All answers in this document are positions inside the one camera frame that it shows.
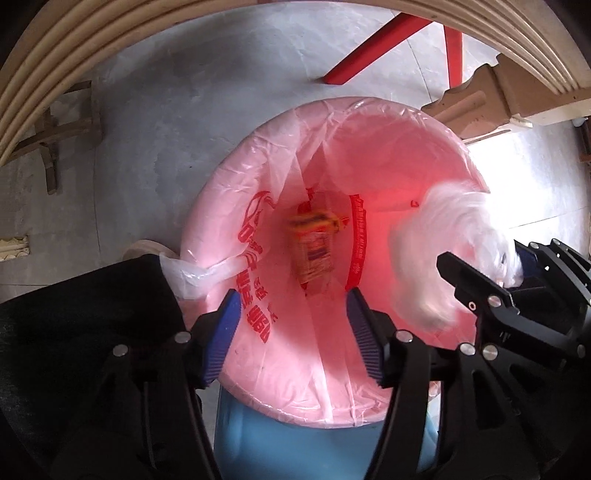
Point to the person's black trousers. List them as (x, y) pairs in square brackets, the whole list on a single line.
[(69, 323)]

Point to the orange snack packet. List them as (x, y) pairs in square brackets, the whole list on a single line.
[(315, 249)]

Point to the blue trash bin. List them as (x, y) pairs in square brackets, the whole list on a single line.
[(286, 452)]

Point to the beige scalloped furniture piece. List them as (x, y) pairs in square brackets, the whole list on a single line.
[(14, 248)]

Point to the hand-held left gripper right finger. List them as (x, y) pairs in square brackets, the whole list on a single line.
[(362, 328)]

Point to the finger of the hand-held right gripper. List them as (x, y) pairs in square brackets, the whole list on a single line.
[(528, 263), (467, 278)]

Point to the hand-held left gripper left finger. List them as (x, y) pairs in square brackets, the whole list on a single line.
[(225, 333)]

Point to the person's beige shoe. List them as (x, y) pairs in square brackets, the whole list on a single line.
[(143, 248)]

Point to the white tissue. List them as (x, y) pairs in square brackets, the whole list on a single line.
[(452, 221)]

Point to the red stool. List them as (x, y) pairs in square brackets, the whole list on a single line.
[(369, 50)]

